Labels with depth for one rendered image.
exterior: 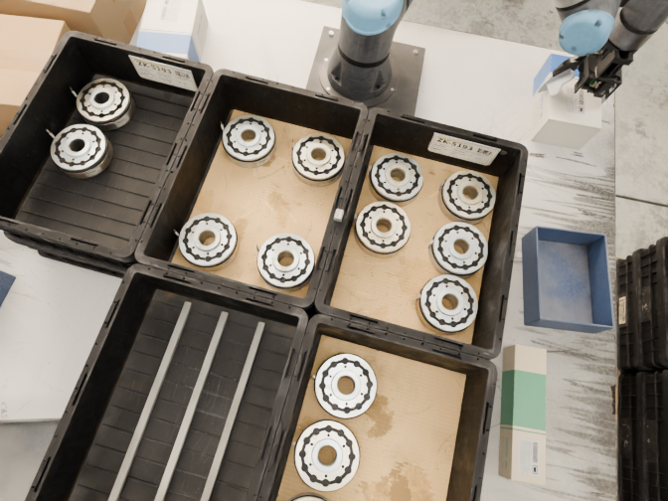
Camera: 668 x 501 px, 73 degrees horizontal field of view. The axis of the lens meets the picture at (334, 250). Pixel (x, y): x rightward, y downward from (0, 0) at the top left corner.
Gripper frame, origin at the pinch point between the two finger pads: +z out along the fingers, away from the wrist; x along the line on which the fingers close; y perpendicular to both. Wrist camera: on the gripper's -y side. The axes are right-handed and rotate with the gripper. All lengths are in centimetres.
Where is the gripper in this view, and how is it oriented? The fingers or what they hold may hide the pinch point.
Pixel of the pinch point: (569, 95)
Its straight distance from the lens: 126.2
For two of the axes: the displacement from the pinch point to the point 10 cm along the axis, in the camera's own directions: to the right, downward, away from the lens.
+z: -0.5, 3.3, 9.4
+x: 9.8, 1.9, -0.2
